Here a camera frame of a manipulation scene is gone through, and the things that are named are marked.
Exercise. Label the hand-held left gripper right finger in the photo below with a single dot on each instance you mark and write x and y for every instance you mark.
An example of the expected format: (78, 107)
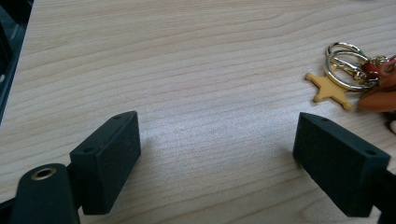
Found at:
(339, 168)

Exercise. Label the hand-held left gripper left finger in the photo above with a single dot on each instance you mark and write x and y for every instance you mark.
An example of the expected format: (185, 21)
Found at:
(106, 165)

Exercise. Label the dark frame beside table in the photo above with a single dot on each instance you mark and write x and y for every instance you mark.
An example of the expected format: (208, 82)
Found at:
(9, 49)

